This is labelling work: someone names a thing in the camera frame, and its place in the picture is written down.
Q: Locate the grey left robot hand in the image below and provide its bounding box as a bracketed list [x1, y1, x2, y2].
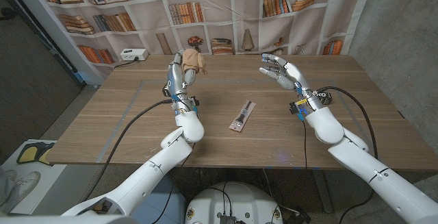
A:
[166, 49, 198, 102]

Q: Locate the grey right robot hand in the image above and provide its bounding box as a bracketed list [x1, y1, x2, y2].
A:
[259, 53, 314, 97]

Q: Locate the pink flat blister package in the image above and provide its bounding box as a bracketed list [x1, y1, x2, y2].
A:
[228, 99, 257, 133]

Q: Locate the white power outlet box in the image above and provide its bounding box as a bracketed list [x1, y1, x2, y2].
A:
[120, 48, 149, 62]

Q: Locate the printed bookshelf backdrop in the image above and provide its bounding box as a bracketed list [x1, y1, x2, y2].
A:
[31, 0, 376, 83]

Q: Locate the grey metal table leg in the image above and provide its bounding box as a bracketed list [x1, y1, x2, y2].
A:
[311, 169, 333, 214]

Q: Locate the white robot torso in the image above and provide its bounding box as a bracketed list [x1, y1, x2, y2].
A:
[184, 182, 284, 224]

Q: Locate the black floor device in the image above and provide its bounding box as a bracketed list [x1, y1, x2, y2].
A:
[282, 207, 311, 224]

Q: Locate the dark grey door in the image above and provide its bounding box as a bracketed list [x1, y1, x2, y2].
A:
[0, 0, 86, 158]

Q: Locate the white floor board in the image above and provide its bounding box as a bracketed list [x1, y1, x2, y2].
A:
[0, 138, 68, 215]

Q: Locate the grey trouser leg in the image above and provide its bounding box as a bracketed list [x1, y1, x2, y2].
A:
[0, 182, 16, 215]

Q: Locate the black outlet power cord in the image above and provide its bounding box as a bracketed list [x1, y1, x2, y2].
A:
[114, 58, 140, 69]

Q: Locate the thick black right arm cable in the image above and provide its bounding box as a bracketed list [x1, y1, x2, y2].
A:
[316, 86, 378, 160]

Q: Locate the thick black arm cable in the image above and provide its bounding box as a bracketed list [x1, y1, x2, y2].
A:
[316, 86, 378, 160]
[81, 99, 174, 203]

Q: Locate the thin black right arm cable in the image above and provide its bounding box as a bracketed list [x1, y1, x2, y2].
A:
[300, 116, 309, 184]

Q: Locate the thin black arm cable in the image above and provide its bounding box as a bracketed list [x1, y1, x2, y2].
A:
[300, 116, 309, 184]
[150, 141, 196, 224]

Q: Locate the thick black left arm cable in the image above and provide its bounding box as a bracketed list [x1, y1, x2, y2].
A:
[81, 99, 174, 203]

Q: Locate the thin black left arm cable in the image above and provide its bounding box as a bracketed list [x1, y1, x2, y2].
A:
[150, 141, 196, 224]

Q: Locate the black torso cable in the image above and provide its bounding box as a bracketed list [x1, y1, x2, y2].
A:
[204, 182, 233, 216]

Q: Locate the black floor cable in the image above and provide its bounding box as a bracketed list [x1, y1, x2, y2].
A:
[338, 189, 374, 224]

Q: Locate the black door handle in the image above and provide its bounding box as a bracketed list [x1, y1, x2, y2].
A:
[0, 7, 18, 22]

